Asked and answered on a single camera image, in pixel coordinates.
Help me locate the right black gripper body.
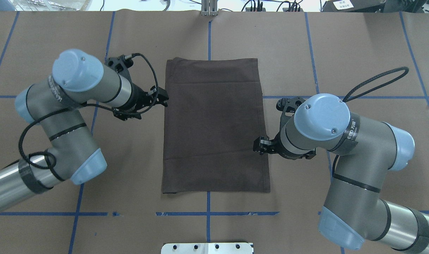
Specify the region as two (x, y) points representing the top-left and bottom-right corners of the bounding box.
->
(269, 132), (316, 160)

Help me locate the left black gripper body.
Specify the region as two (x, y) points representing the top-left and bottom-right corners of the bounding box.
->
(114, 85), (156, 121)

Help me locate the dark brown t-shirt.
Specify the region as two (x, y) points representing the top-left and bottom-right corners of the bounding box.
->
(162, 58), (271, 194)

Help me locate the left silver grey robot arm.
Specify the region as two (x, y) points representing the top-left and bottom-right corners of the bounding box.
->
(0, 49), (169, 213)

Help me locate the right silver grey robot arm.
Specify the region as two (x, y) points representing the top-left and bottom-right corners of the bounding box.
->
(253, 93), (429, 254)

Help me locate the left black braided cable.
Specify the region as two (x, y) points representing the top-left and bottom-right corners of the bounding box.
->
(18, 53), (160, 170)

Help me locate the black braided cable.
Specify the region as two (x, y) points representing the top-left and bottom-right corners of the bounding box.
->
(331, 66), (410, 177)
(18, 53), (160, 170)

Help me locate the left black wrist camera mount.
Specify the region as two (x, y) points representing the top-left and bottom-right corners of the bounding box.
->
(104, 54), (134, 82)

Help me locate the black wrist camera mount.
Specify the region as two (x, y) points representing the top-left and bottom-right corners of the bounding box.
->
(104, 54), (134, 82)
(276, 97), (306, 124)

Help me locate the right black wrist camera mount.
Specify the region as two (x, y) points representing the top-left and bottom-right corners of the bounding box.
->
(276, 97), (306, 124)

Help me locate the right black braided cable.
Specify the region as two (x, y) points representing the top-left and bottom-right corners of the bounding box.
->
(331, 66), (410, 177)

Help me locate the white metal camera stand base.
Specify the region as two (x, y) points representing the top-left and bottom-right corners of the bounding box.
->
(161, 242), (255, 254)

